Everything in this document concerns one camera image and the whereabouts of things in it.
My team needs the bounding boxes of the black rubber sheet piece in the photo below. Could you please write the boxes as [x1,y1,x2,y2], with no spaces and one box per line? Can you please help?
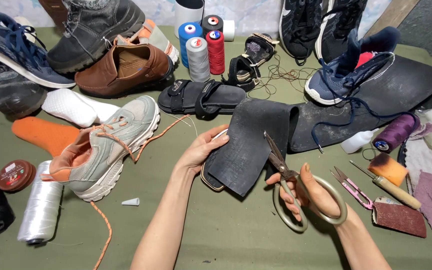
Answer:
[208,98,300,197]

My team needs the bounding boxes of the white perforated insole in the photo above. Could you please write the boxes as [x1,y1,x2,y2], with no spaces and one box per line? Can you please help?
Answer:
[41,88,121,128]

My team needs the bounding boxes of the pale green orange-laced sneaker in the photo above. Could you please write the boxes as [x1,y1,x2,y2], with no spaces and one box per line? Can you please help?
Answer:
[40,95,161,203]

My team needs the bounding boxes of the navy high-collar sneaker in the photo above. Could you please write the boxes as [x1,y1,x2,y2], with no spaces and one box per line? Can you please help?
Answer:
[304,26,421,154]

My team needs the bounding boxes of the brown shoe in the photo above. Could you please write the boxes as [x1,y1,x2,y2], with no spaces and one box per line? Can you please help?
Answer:
[37,0,69,29]

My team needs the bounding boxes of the white cylinder tube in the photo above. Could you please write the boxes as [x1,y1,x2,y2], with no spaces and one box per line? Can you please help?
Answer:
[174,0,206,39]

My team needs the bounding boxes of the dark grey thread spool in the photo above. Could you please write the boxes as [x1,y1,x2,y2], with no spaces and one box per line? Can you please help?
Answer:
[201,14,224,38]

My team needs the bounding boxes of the navy white-soled sneaker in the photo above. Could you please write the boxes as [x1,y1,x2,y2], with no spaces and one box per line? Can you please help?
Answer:
[0,3,76,89]

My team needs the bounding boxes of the wooden plank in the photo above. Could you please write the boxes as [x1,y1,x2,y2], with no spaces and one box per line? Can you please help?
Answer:
[365,0,422,39]

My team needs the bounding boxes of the white tape roll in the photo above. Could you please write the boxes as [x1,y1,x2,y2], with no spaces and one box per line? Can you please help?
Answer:
[222,19,236,42]

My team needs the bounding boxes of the purple thread spool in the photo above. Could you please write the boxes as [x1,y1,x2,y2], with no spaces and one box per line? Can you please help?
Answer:
[372,113,421,154]

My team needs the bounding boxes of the dark grey suede boot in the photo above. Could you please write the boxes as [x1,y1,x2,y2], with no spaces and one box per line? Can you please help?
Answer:
[47,0,146,74]

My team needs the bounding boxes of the brown leather loafer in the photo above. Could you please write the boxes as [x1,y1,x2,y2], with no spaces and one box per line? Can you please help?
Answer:
[74,43,175,99]

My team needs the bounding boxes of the grey orange sneaker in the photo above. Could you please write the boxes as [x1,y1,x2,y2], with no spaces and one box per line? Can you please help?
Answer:
[114,19,180,64]

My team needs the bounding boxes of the white nylon thread spool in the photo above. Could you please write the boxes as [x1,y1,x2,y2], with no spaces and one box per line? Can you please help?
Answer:
[17,160,64,247]

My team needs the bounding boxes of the person's right hand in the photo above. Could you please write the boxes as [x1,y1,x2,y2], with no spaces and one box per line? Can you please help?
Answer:
[266,162,353,229]

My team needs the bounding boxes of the small black child sandal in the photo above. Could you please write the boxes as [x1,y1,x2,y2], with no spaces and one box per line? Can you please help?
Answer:
[221,56,262,93]
[244,33,280,69]

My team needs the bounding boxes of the tangled brown thread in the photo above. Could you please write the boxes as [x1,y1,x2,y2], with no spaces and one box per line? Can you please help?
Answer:
[248,53,316,101]

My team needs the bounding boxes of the wooden-handled awl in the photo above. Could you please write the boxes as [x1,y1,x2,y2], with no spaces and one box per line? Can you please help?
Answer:
[349,160,422,210]

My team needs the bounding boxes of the brown shoe polish tin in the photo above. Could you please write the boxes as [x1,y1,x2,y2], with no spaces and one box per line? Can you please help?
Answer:
[0,159,37,193]

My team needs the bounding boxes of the large black rubber sheet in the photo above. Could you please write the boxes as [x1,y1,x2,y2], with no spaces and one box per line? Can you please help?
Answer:
[289,55,432,153]

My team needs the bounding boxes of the black sandal sole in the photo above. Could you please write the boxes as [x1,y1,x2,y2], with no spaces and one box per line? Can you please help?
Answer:
[200,128,229,192]

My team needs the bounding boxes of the black strap sandal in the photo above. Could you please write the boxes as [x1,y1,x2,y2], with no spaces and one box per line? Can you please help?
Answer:
[157,79,247,115]

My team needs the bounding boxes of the orange sponge block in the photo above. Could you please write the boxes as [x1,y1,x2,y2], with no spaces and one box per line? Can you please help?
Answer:
[367,152,409,187]

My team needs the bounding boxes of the large metal scissors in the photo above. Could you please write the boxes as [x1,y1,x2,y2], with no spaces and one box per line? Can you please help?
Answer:
[263,130,348,233]

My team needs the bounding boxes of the orange shoelace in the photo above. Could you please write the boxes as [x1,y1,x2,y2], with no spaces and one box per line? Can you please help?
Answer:
[89,114,191,270]

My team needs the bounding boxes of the blue thread spool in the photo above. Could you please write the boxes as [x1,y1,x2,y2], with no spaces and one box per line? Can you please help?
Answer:
[178,22,204,69]

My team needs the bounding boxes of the orange insole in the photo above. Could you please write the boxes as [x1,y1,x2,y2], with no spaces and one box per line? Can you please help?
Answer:
[11,116,82,158]

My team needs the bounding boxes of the dusty dark grey shoe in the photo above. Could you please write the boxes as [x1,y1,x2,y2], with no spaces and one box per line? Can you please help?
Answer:
[0,59,49,130]

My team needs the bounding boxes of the brown sandpaper roll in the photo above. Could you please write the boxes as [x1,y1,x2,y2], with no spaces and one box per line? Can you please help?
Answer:
[372,196,428,239]

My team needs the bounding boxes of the pink thread snips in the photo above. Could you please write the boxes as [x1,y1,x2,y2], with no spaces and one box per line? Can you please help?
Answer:
[330,166,374,210]

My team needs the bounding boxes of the black knit sneaker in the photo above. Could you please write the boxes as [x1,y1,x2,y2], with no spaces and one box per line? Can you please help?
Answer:
[278,0,334,67]
[314,0,369,65]

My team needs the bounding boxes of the white glue bottle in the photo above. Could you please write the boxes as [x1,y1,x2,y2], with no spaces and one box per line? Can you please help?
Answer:
[340,128,380,155]

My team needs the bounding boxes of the red thread spool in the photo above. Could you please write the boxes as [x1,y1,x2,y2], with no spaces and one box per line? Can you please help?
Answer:
[205,30,226,76]

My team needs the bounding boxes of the person's left hand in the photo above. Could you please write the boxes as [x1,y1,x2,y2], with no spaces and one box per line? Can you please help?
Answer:
[175,125,230,178]

